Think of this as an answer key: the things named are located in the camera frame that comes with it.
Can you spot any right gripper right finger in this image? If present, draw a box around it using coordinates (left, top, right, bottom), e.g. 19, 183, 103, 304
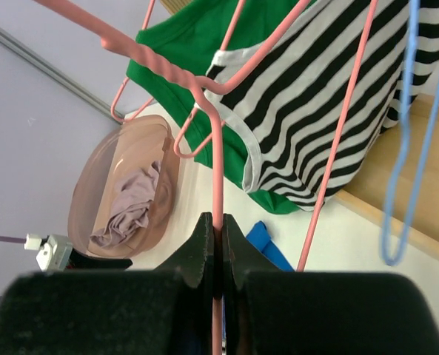
222, 214, 279, 354

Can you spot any mauve tank top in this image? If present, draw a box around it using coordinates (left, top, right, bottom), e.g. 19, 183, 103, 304
90, 160, 161, 249

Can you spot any blue wire hanger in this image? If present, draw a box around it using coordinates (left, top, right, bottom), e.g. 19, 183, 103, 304
380, 1, 439, 267

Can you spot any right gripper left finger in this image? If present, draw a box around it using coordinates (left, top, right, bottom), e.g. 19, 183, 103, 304
156, 212, 215, 354

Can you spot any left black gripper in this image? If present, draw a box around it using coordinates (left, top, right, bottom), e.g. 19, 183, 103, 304
70, 249, 133, 271

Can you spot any blue tank top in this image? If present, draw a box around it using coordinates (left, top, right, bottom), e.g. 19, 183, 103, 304
246, 221, 295, 271

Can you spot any wooden clothes rack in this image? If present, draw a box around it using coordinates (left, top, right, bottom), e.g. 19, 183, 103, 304
159, 0, 439, 260

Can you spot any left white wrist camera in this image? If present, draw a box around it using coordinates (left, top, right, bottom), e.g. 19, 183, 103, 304
24, 234, 73, 271

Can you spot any pink plastic basket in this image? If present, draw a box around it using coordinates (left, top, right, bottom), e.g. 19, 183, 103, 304
67, 115, 179, 259

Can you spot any striped black white tank top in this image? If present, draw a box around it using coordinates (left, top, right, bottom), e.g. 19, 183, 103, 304
204, 0, 439, 212

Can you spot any green tank top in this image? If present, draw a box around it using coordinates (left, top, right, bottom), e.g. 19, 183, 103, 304
126, 1, 299, 214

